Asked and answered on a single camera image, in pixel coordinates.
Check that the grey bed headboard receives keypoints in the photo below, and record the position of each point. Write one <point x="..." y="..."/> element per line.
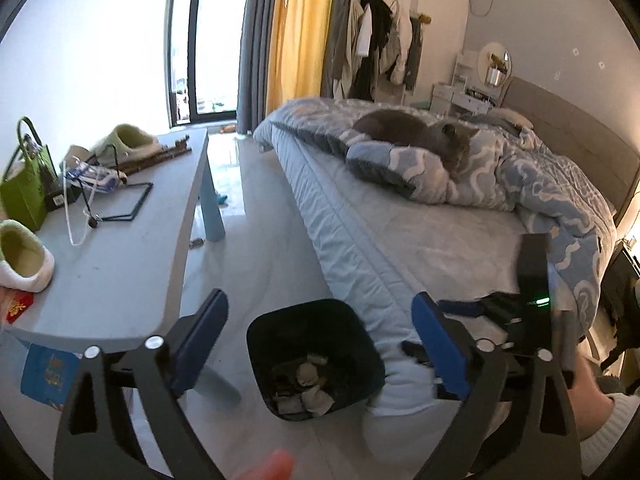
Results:
<point x="575" y="130"/>

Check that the person's left hand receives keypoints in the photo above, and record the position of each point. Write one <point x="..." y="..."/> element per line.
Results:
<point x="267" y="467"/>

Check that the dark bamboo flutes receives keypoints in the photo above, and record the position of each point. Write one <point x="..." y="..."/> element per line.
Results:
<point x="160" y="155"/>

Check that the white shirt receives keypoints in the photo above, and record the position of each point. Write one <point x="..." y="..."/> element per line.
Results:
<point x="364" y="35"/>

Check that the blue patterned fleece blanket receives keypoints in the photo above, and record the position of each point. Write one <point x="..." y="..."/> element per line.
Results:
<point x="550" y="190"/>

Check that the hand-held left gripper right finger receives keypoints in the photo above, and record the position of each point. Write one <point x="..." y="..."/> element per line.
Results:
<point x="440" y="345"/>

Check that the black trash bin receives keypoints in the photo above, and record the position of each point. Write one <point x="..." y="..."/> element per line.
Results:
<point x="270" y="330"/>

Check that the white slipper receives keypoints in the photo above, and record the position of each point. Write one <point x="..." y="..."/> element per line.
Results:
<point x="22" y="260"/>
<point x="125" y="140"/>

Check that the white slipper near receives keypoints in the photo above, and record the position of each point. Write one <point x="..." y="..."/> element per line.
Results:
<point x="22" y="260"/>

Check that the person's right hand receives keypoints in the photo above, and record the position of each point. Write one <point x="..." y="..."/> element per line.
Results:
<point x="590" y="400"/>

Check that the round mirror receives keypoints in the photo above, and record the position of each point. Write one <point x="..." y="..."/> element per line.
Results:
<point x="487" y="57"/>

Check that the grey cat toy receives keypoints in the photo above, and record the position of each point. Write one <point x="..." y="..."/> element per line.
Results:
<point x="196" y="243"/>

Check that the white vanity desk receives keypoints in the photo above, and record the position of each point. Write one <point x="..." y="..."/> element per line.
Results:
<point x="450" y="97"/>

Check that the white slipper far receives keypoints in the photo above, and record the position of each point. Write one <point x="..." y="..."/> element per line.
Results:
<point x="125" y="140"/>

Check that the yellow curtain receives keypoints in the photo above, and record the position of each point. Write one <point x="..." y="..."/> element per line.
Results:
<point x="300" y="35"/>

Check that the grey hanging garment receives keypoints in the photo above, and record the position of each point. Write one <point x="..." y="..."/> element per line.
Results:
<point x="414" y="60"/>

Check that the black glass door frame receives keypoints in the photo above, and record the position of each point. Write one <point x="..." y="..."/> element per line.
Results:
<point x="175" y="60"/>

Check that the light blue low table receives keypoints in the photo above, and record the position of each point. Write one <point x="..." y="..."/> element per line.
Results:
<point x="125" y="260"/>

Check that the red envelope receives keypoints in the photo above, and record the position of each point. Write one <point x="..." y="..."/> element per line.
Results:
<point x="20" y="307"/>

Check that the grey curtain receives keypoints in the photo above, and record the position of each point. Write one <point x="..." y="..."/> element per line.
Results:
<point x="255" y="50"/>

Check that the grey pillow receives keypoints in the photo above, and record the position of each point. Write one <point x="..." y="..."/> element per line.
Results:
<point x="510" y="116"/>

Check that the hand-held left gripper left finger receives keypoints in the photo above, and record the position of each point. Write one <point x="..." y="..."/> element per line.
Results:
<point x="200" y="345"/>

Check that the black jacket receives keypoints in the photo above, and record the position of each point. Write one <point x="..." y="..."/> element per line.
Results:
<point x="377" y="45"/>

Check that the teal floor toy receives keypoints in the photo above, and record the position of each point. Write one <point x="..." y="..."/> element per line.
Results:
<point x="221" y="200"/>

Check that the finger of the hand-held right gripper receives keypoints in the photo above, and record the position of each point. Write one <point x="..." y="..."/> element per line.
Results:
<point x="415" y="351"/>
<point x="465" y="308"/>

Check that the white puffer jacket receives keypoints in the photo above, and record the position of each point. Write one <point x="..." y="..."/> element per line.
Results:
<point x="400" y="45"/>

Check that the beige coat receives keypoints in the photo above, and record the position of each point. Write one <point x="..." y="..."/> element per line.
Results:
<point x="345" y="50"/>

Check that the grey bed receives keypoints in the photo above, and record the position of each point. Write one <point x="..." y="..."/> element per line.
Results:
<point x="425" y="240"/>

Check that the small black box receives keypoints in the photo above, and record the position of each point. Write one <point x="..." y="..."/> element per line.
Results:
<point x="60" y="201"/>

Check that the blue white plastic packet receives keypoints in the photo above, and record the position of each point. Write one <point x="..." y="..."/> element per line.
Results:
<point x="95" y="177"/>

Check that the green handbag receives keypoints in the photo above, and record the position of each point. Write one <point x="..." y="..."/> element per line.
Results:
<point x="22" y="195"/>

